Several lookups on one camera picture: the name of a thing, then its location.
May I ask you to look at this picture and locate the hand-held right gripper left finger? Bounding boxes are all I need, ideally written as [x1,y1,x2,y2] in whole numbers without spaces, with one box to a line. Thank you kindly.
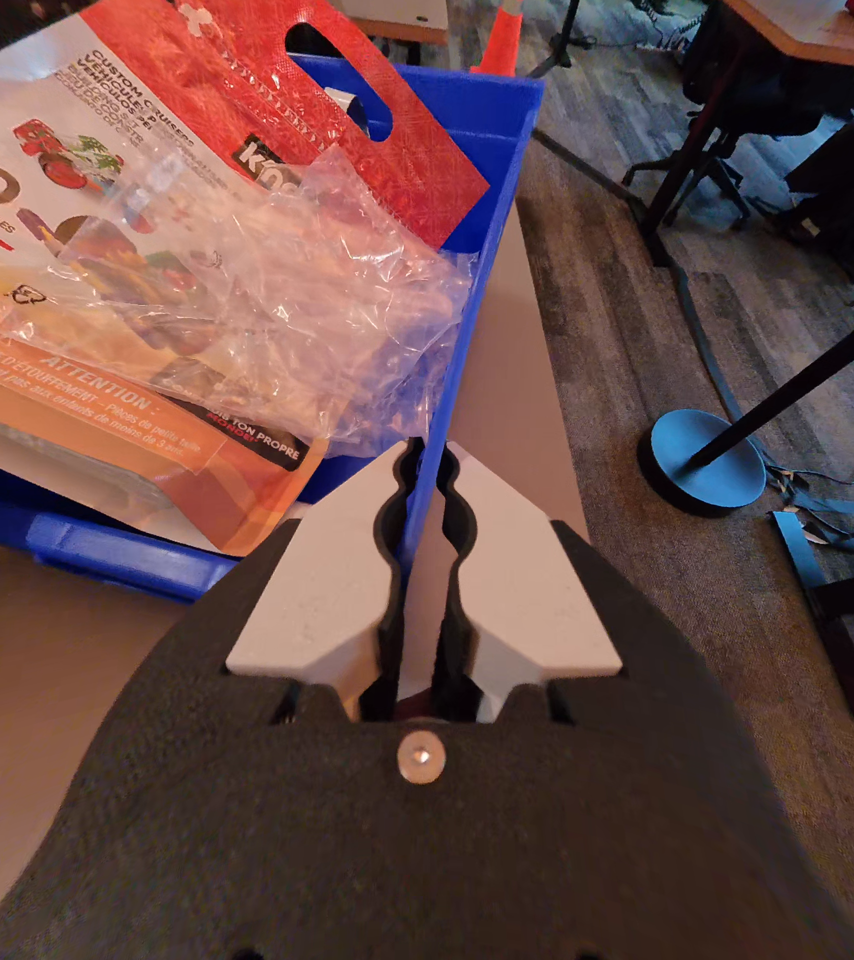
[224,438,428,724]

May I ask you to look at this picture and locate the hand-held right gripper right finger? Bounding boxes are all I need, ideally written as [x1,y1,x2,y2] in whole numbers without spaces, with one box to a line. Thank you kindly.
[433,439,625,724]

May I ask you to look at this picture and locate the plain blue plastic bin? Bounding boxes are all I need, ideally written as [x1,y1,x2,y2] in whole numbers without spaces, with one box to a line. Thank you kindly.
[0,52,548,605]

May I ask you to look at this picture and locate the clear plastic bag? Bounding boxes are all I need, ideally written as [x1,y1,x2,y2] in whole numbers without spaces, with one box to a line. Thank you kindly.
[0,146,477,459]

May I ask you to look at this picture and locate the printed toy packaging bag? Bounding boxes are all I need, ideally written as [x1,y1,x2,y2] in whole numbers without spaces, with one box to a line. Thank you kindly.
[0,0,492,558]

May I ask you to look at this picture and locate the black backpack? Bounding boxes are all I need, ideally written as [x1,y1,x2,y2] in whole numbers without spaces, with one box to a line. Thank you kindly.
[783,112,854,264]

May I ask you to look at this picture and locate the orange traffic cone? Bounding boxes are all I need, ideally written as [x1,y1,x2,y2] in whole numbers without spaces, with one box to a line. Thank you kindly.
[470,0,526,76]

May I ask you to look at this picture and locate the black office chair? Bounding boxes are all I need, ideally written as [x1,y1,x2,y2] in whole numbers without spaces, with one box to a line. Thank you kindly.
[622,15,841,234]

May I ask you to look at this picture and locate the black post with round base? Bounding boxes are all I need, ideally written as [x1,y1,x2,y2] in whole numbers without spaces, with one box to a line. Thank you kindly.
[637,296,854,519]

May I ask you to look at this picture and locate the brown table with dark frame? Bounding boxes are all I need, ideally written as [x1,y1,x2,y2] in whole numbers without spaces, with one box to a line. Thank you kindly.
[640,0,854,270]

